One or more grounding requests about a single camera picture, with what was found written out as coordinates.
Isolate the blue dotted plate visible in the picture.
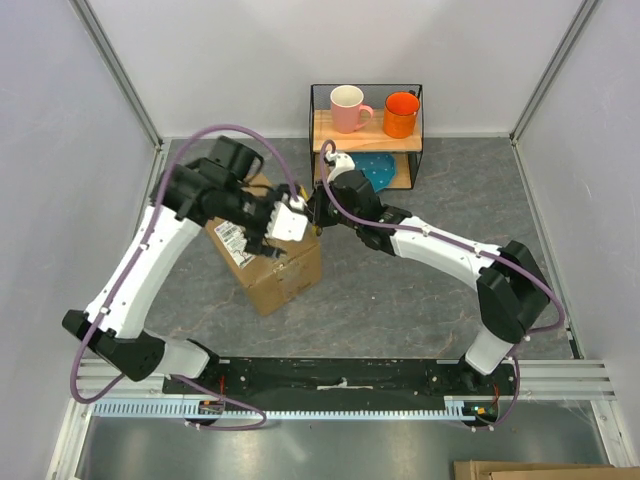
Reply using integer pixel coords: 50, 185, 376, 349
351, 152, 396, 192

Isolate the orange mug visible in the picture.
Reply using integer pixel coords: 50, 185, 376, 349
383, 92, 421, 139

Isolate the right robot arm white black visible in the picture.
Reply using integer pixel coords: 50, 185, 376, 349
309, 170, 558, 394

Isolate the brown cardboard express box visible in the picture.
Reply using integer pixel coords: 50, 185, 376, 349
203, 174, 322, 316

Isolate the cardboard sheet corner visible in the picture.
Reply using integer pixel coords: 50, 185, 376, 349
453, 461, 639, 480

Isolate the black wire wooden shelf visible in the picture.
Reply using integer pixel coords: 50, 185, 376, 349
309, 83, 424, 190

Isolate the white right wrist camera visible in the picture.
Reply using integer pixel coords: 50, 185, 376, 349
325, 151, 355, 183

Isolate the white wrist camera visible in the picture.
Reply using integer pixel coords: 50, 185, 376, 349
325, 151, 355, 183
266, 197, 308, 242

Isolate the yellow utility knife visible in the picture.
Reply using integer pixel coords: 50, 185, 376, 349
297, 185, 322, 237

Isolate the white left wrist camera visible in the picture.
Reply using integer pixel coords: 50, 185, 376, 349
266, 197, 308, 242

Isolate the pink mug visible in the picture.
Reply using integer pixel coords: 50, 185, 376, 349
330, 85, 374, 134

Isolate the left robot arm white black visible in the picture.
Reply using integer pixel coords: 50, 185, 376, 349
62, 136, 307, 393

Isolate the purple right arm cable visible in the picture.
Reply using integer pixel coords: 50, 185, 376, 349
319, 139, 567, 336

